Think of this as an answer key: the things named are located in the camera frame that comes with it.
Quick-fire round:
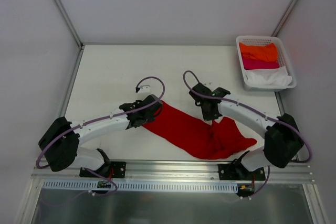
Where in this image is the red t-shirt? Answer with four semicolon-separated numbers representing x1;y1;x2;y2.
144;102;257;160

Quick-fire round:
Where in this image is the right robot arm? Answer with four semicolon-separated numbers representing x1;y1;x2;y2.
189;83;303;180

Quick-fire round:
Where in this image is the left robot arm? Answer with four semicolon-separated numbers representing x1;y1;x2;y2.
36;94;163;177

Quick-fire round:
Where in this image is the magenta t-shirt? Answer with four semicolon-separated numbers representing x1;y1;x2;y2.
242;57;280;70

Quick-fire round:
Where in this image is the white t-shirt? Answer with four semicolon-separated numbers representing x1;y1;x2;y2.
245;67;292;86

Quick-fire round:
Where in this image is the orange t-shirt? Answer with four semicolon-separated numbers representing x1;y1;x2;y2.
239;42;278;62

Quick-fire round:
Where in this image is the white plastic basket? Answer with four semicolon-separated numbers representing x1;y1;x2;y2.
236;36;297;92

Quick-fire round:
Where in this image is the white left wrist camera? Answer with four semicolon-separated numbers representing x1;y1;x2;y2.
135;85;151;94

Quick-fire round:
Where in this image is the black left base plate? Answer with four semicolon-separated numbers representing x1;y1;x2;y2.
79;161;126;178

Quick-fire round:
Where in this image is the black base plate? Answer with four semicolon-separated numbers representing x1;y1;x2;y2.
79;161;126;178
218;163;266;181

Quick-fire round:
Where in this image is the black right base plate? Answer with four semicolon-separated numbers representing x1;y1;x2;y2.
218;163;266;181

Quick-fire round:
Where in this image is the white slotted cable duct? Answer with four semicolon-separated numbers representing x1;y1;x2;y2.
43;179;238;194

